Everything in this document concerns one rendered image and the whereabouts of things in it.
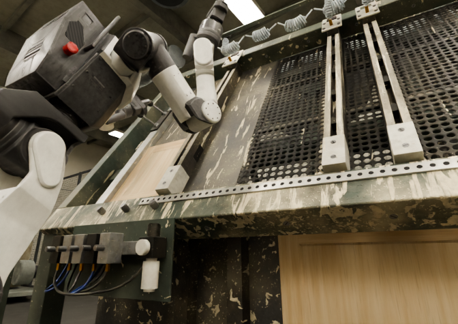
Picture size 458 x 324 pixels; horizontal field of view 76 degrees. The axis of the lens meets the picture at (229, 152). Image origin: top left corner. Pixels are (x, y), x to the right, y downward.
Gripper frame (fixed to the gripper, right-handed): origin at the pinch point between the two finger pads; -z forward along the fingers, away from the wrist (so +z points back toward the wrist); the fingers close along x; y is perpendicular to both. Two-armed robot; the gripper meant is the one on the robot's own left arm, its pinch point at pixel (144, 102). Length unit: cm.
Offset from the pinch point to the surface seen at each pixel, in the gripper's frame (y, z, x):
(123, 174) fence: -13.1, 27.6, 24.6
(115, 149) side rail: -31.9, 11.4, 2.1
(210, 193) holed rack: 34, 34, 62
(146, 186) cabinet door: -0.1, 29.9, 39.0
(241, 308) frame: 17, 41, 95
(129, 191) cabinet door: -7.4, 33.4, 34.8
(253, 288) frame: 17, 33, 95
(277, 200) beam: 52, 33, 77
